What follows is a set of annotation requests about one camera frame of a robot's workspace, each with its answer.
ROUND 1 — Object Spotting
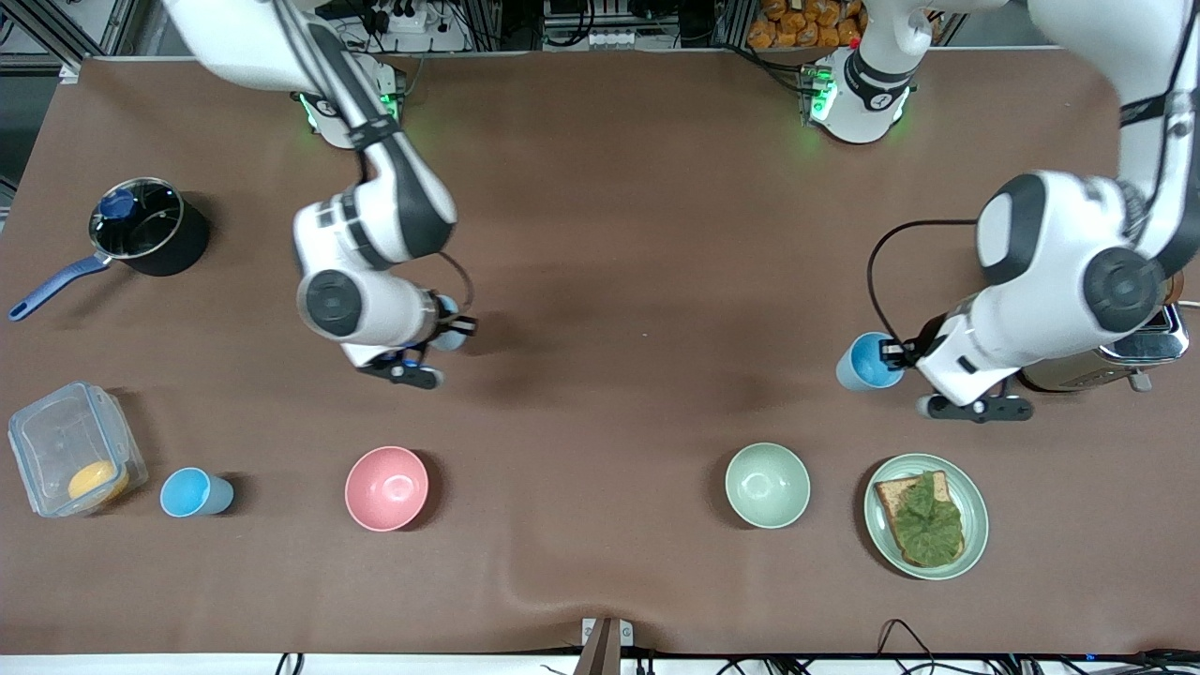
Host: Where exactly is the blue plastic cup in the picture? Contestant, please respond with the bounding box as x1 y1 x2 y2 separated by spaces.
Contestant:
430 294 467 353
159 467 235 519
836 332 907 392

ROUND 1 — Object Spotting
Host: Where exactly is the bread slice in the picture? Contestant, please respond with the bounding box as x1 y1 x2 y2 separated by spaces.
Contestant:
874 471 967 570

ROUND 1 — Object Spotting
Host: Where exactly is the brown table cloth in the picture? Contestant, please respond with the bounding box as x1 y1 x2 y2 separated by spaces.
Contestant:
0 47 1200 657

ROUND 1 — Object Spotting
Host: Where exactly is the green lettuce leaf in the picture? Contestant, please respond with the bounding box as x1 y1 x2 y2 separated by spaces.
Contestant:
888 472 966 567

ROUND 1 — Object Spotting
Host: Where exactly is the pink bowl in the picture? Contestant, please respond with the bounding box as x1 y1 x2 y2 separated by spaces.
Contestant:
344 445 430 533

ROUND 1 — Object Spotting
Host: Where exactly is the silver beige toaster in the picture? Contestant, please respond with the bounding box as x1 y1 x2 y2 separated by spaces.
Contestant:
1017 298 1192 394

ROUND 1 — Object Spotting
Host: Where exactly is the pale green bowl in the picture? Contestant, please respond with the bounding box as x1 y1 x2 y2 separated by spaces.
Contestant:
725 442 812 531

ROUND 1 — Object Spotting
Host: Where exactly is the pale green plate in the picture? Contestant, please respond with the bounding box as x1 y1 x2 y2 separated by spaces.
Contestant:
863 454 990 581

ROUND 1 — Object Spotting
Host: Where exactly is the white power strip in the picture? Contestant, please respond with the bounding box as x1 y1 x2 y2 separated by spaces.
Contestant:
361 0 430 35

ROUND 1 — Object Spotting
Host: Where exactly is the glass lid blue knob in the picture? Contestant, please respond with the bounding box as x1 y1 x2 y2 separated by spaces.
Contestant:
89 177 185 263

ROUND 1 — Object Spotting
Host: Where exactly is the orange snack pile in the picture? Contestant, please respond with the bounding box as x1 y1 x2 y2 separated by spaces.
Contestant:
746 0 865 51

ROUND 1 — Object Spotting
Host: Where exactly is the yellow round food piece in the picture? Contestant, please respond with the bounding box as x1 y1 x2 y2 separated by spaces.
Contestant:
67 459 131 503

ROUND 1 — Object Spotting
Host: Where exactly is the clear plastic container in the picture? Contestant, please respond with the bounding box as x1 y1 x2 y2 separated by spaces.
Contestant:
7 380 150 519

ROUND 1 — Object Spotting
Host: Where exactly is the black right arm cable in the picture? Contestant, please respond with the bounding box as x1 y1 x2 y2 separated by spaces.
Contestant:
435 249 475 316

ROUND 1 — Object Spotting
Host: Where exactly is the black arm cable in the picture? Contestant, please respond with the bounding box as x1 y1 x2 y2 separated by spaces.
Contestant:
866 219 982 353
435 249 475 316

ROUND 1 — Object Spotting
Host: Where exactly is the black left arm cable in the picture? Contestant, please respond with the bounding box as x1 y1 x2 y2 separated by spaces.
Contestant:
866 219 982 353

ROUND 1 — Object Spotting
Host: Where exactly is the black pot blue handle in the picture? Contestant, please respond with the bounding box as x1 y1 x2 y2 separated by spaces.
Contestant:
8 177 210 323

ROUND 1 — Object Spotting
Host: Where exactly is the black floor cable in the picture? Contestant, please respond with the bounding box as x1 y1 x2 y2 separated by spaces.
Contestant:
876 618 940 675

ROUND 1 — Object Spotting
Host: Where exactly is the metal bracket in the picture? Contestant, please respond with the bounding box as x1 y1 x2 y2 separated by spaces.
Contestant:
580 616 635 675

